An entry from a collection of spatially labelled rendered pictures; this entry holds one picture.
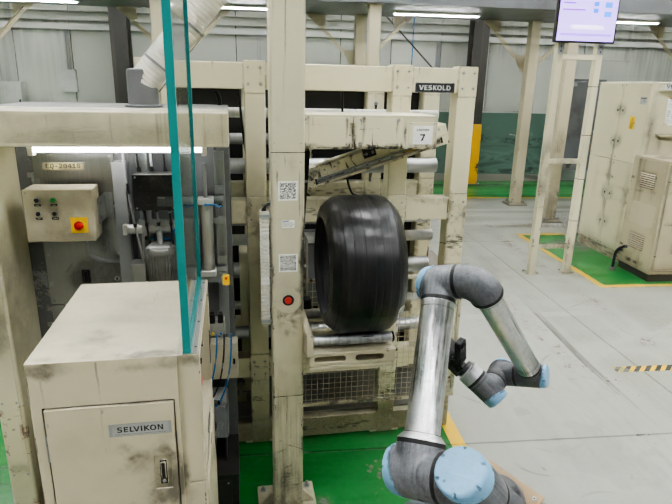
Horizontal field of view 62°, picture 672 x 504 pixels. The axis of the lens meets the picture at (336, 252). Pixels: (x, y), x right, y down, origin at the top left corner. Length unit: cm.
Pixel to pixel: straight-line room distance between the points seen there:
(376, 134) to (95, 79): 978
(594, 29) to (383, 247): 442
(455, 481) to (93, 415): 95
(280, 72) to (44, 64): 1023
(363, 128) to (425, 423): 127
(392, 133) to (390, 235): 54
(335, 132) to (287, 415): 123
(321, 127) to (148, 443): 144
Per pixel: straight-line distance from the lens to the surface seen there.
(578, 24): 610
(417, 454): 176
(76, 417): 154
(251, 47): 1148
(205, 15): 241
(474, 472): 166
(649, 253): 661
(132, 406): 151
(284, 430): 257
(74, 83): 1195
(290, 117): 213
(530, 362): 218
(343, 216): 215
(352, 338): 232
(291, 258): 223
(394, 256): 211
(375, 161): 261
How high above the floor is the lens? 191
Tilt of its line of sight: 17 degrees down
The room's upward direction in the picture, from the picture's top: 1 degrees clockwise
